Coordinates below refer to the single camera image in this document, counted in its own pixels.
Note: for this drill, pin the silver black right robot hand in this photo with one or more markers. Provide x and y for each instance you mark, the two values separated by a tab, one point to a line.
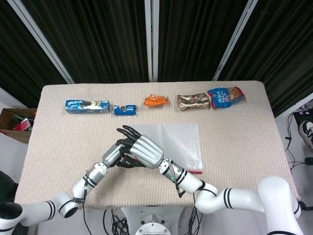
146	151

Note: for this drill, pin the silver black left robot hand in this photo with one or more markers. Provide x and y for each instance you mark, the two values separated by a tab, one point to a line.
111	155

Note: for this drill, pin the clear zipper bag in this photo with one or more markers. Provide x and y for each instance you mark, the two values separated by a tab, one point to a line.
181	144

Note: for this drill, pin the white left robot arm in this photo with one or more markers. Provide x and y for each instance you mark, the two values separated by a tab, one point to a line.
80	187

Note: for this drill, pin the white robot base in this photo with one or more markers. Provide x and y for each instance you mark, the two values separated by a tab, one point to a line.
152	222

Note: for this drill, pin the blue biscuit bag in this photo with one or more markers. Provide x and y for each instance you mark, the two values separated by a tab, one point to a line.
223	98

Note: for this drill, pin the small blue cookie packet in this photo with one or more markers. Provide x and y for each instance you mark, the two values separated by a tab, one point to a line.
124	110

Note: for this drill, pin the orange snack packet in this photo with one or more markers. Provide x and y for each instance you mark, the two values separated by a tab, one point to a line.
155	101

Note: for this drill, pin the long blue cookie box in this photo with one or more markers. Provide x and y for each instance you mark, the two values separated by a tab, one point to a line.
85	107

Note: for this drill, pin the gold red snack packet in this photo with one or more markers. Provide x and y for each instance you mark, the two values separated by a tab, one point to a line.
193	101

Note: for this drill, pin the beige waffle tablecloth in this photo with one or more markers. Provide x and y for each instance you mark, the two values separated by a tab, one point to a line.
244	147

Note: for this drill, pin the brown cardboard box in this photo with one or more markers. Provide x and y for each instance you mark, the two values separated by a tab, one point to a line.
9	135

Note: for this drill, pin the black white sneaker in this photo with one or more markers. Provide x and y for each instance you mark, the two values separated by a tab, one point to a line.
307	133

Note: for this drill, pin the white frame post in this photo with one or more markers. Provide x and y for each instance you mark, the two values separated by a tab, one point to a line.
41	41
151	41
234	41

